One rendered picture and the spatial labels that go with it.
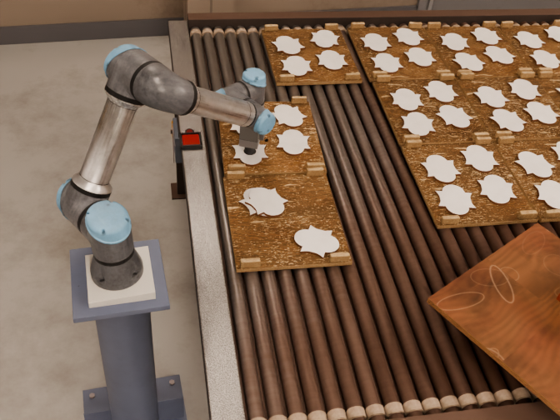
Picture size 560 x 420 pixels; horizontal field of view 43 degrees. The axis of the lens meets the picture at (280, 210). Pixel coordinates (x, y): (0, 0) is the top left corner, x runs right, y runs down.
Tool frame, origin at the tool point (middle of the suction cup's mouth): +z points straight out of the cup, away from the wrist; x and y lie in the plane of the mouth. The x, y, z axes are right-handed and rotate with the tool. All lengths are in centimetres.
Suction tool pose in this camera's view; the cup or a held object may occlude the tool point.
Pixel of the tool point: (249, 151)
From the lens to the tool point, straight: 244.1
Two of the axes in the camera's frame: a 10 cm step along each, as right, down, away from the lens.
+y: 1.8, -6.7, 7.2
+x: -9.8, -1.8, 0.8
